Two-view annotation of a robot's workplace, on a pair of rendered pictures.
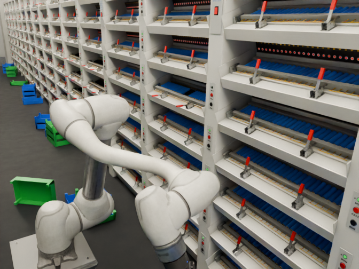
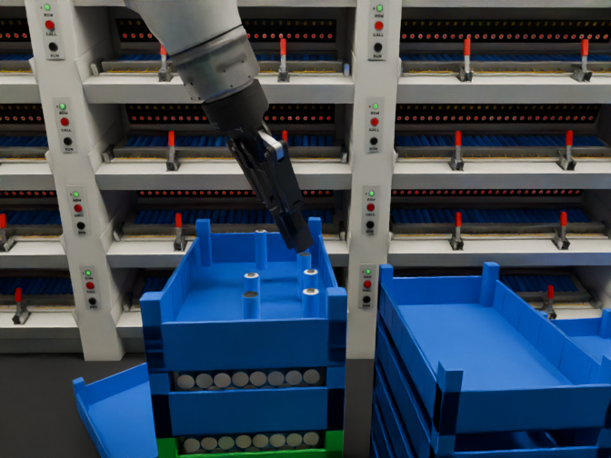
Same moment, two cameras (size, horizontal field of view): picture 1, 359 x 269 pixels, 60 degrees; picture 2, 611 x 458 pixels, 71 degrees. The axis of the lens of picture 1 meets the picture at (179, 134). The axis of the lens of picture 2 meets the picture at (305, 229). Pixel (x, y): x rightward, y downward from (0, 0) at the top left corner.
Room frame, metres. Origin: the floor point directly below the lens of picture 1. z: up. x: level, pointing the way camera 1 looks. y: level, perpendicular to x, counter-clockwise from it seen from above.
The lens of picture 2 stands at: (0.39, 0.41, 0.66)
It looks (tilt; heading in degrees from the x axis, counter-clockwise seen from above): 16 degrees down; 302
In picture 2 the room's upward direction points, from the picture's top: straight up
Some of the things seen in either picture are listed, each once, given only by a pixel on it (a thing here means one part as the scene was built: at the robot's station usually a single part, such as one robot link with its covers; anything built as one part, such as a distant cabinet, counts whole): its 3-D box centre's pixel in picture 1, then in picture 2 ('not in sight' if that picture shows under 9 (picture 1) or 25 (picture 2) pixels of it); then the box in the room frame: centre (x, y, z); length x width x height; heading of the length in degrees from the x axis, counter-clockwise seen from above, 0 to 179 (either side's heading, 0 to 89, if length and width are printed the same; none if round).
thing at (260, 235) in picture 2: not in sight; (261, 249); (0.78, -0.09, 0.44); 0.02 x 0.02 x 0.06
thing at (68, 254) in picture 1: (56, 250); not in sight; (1.25, 0.59, 0.25); 0.22 x 0.18 x 0.06; 23
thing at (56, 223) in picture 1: (55, 223); not in sight; (1.27, 0.59, 0.39); 0.18 x 0.16 x 0.22; 135
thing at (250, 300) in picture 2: not in sight; (251, 322); (0.65, 0.10, 0.44); 0.02 x 0.02 x 0.06
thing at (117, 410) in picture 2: not in sight; (145, 411); (1.07, -0.05, 0.04); 0.30 x 0.20 x 0.08; 163
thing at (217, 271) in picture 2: not in sight; (255, 275); (0.72, 0.00, 0.44); 0.30 x 0.20 x 0.08; 125
